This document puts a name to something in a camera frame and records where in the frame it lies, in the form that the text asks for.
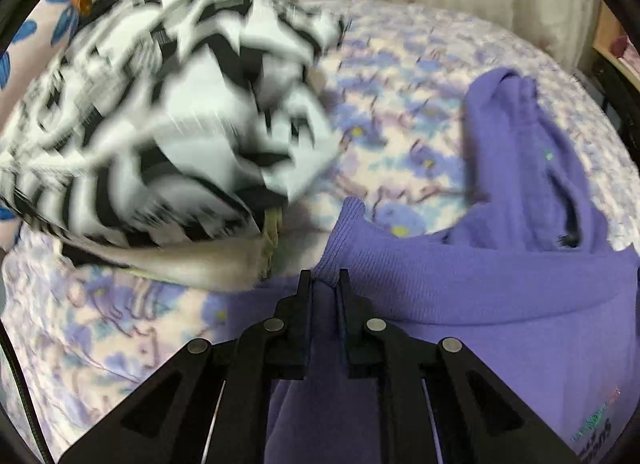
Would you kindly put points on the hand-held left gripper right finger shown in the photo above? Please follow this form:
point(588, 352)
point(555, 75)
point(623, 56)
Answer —
point(352, 339)

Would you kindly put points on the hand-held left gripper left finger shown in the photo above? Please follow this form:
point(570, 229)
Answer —
point(300, 324)

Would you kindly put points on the purple zip hoodie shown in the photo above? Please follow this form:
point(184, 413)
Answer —
point(500, 319)

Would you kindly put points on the beige folded garment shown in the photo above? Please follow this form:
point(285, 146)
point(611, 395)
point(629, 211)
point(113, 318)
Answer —
point(210, 264)

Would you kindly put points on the black and white printed garment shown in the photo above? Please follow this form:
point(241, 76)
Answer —
point(175, 119)

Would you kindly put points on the purple cat print blanket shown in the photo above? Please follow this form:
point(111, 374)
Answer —
point(390, 94)

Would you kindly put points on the blue floral pillow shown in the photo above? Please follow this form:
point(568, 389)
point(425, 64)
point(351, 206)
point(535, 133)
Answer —
point(45, 19)

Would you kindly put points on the wooden shelf unit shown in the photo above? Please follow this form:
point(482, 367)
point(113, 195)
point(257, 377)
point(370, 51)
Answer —
point(606, 29)

